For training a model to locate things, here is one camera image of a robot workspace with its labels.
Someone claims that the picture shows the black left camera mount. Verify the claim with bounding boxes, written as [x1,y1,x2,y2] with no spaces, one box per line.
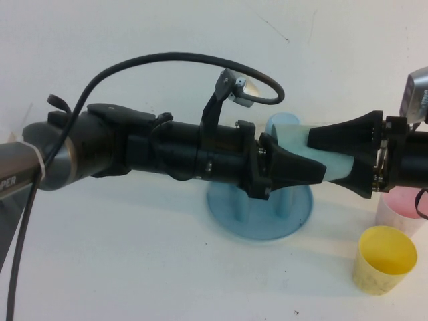
[199,68,235,150]

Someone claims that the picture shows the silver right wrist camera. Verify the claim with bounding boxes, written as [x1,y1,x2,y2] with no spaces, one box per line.
[401,66,428,123]

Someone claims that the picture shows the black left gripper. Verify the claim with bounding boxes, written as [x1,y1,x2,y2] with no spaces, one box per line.
[199,120,328,201]

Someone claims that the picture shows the pink plastic cup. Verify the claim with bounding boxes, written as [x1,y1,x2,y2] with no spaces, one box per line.
[374,193,428,240]

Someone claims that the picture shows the yellow plastic cup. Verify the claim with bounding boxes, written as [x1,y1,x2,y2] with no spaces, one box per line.
[351,226,419,297]

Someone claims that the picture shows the light blue plastic cup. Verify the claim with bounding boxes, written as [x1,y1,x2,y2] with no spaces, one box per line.
[265,112,304,136]

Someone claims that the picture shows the black left camera cable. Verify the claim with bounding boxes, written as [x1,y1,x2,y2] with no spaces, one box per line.
[7,51,285,321]

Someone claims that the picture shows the black camera cable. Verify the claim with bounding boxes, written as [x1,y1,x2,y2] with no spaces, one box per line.
[413,188,428,222]
[7,51,285,321]

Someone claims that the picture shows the green plastic cup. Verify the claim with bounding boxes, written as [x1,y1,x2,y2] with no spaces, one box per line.
[271,124,355,183]

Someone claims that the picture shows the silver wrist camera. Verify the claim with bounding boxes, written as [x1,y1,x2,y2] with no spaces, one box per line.
[229,77,262,108]
[401,66,428,123]

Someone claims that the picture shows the black right camera cable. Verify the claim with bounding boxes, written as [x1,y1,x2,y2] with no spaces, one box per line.
[413,188,428,222]

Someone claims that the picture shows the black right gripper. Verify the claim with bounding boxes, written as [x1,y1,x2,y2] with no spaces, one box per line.
[307,111,428,201]

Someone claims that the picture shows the white cable tie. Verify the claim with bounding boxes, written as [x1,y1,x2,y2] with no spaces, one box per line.
[21,142,47,175]

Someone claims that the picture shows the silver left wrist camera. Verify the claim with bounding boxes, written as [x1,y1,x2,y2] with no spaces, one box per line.
[229,77,262,108]

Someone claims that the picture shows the blue cup stand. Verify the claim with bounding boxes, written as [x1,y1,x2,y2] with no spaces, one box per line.
[206,182,315,241]

